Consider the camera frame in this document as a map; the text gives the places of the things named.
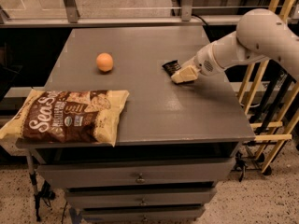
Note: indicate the orange fruit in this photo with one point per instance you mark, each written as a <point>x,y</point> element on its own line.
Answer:
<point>104,62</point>

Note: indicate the top grey drawer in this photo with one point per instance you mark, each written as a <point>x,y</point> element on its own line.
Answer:
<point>93,175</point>

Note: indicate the black rxbar chocolate bar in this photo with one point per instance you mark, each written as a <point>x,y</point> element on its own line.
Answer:
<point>171,67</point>

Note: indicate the bottom grey drawer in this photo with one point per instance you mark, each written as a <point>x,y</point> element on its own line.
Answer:
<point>144,214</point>

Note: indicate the grey drawer cabinet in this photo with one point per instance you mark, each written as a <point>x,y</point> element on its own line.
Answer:
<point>162,121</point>

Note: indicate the middle grey drawer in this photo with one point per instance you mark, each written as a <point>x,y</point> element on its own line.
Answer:
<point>139,197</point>

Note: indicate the metal window frame rail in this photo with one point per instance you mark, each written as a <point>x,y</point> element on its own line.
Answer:
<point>87,13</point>

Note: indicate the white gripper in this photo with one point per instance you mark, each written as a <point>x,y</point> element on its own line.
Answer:
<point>204,62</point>

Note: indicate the brown sea salt chip bag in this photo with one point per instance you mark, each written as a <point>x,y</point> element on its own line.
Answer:
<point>68,116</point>

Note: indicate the black tripod stand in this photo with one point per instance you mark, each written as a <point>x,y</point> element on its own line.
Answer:
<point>44,194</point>

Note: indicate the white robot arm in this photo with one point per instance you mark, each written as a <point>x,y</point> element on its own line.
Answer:
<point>260,35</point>

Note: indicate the grey drawer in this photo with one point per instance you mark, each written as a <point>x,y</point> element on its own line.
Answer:
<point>144,214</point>
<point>139,197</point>
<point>93,175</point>

